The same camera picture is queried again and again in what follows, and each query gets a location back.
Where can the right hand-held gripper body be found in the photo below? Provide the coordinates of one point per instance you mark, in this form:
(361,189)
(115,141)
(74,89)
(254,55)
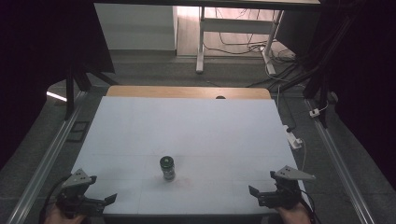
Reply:
(288,186)

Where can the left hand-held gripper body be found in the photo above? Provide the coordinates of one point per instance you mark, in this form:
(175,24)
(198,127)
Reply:
(76,184)

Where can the person's right hand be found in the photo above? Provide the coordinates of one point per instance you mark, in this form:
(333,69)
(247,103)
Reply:
(294,215)

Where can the person's left hand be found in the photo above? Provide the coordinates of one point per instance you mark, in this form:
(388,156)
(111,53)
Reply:
(57,217)

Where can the white power strip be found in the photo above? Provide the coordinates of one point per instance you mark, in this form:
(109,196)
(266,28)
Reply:
(293,140)

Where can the black floor cover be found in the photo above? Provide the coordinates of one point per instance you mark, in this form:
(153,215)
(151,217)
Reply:
(78,131)

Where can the dark green jar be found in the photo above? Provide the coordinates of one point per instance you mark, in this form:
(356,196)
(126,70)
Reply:
(168,168)

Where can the small white adapter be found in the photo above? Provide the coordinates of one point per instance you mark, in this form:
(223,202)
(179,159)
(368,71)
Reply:
(314,112)

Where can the white table cover sheet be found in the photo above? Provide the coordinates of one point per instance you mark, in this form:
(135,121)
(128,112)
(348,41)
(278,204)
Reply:
(186,140)

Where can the black stand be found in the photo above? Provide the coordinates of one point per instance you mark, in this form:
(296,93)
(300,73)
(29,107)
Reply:
(73,84)
(320,84)

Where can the dark table grommet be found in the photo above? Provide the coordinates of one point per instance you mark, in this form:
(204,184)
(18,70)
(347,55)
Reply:
(220,97)

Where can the black curtain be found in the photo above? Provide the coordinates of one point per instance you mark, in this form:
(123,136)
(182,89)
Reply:
(367,87)
(37,62)

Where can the white cabinet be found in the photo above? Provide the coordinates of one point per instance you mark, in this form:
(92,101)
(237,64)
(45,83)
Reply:
(137,28)

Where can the aluminium floor rail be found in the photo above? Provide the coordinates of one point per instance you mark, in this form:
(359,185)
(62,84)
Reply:
(339,168)
(43,165)

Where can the white desk frame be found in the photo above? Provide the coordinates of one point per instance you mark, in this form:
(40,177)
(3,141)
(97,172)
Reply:
(236,26)

